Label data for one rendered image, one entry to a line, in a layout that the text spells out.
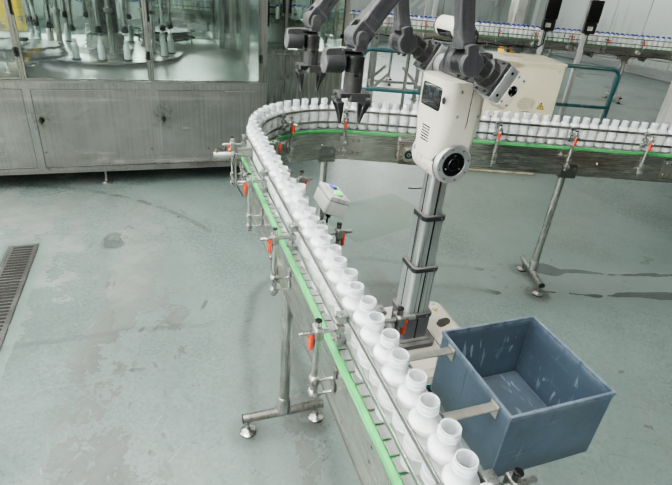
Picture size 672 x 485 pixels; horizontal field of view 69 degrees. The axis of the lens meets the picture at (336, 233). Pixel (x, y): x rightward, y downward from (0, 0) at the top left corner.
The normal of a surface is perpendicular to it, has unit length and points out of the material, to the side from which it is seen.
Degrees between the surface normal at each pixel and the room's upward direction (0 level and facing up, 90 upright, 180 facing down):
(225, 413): 0
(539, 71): 90
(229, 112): 90
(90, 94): 90
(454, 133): 101
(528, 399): 0
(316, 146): 90
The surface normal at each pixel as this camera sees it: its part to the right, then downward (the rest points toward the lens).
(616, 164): 0.01, 0.47
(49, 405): 0.08, -0.88
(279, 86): 0.32, 0.47
